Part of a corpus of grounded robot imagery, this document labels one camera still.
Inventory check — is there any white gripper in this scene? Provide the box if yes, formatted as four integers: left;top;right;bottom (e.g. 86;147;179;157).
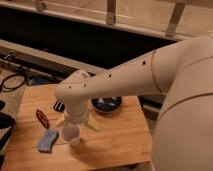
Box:
55;101;99;131

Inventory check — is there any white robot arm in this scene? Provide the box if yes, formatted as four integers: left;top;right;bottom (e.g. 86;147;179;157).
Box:
55;34;213;171

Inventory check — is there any dark ceramic bowl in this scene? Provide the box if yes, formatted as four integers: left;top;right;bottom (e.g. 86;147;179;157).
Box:
91;97;122;113

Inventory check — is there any blue sponge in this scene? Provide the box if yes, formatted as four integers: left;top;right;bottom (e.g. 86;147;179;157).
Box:
37;129;58;153

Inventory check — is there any wooden table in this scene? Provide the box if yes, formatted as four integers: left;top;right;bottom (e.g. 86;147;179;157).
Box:
2;84;152;171

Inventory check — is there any blue object behind table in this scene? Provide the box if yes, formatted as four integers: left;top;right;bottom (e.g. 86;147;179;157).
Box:
31;78;49;86

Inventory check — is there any black object at left edge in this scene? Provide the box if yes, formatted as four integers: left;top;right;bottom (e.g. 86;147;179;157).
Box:
0;100;16;168

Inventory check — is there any black cable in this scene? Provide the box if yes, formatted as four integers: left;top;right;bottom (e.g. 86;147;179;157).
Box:
0;72;30;94

